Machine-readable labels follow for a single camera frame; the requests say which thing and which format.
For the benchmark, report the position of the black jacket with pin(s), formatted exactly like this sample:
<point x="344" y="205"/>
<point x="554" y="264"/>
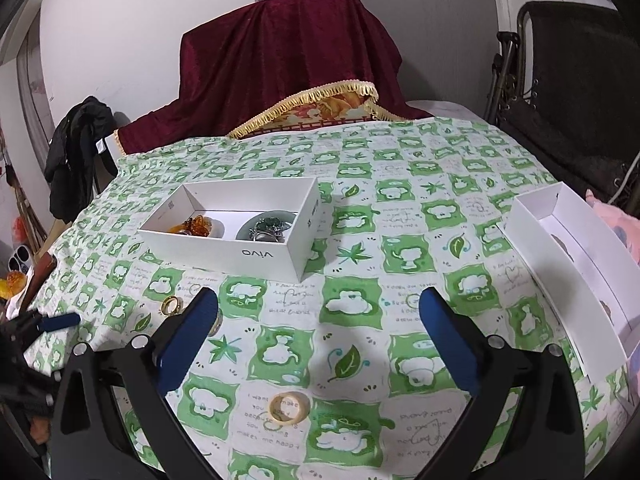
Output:
<point x="75" y="160"/>

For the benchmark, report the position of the black folding chair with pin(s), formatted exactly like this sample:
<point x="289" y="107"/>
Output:
<point x="570" y="85"/>

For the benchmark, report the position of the pale jade bangle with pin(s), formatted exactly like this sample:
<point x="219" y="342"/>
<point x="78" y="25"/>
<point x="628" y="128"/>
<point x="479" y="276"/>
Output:
<point x="218" y="230"/>

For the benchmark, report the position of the brown wooden board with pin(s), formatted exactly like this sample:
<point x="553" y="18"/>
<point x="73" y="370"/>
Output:
<point x="37" y="280"/>

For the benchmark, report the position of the white panel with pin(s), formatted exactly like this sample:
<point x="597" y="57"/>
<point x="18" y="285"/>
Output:
<point x="107" y="157"/>

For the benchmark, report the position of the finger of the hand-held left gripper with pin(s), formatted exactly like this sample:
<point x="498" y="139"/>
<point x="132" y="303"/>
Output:
<point x="30" y="392"/>
<point x="60" y="323"/>

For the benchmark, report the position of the maroon velvet cloth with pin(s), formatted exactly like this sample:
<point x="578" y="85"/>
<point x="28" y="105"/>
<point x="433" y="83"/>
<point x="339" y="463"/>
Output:
<point x="280" y="60"/>

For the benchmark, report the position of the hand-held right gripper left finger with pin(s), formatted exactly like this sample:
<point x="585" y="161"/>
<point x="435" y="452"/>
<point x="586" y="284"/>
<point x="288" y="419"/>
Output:
<point x="187" y="340"/>

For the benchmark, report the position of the green printed tablecloth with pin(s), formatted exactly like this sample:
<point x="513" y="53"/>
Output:
<point x="350" y="320"/>

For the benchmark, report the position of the person's left hand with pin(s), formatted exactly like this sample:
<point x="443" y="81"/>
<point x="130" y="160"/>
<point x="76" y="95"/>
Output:
<point x="38" y="426"/>

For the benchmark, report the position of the gold fringed cushion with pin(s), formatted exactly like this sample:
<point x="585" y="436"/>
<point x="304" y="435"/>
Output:
<point x="325" y="107"/>

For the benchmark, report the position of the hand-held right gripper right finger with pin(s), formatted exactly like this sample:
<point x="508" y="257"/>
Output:
<point x="450" y="340"/>

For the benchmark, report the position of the white box lid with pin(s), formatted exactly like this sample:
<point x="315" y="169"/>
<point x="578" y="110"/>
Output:
<point x="565" y="260"/>

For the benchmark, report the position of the white cardboard box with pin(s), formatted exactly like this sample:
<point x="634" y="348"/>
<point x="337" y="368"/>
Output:
<point x="250" y="260"/>

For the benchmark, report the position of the orange plastic object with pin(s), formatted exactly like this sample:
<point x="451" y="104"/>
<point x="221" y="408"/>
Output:
<point x="12" y="285"/>

